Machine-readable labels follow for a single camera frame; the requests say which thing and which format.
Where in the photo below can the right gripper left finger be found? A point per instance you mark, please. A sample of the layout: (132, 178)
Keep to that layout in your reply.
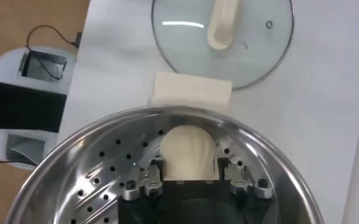
(153, 185)

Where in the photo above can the stainless steel steamer basket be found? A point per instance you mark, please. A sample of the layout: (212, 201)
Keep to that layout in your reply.
(84, 170)

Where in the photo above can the white steamed baozi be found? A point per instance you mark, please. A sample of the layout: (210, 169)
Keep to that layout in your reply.
(188, 152)

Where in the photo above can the grey black robot base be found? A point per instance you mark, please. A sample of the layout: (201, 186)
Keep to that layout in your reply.
(2, 103)

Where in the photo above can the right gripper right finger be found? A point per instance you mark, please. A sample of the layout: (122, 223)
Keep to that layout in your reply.
(238, 185)

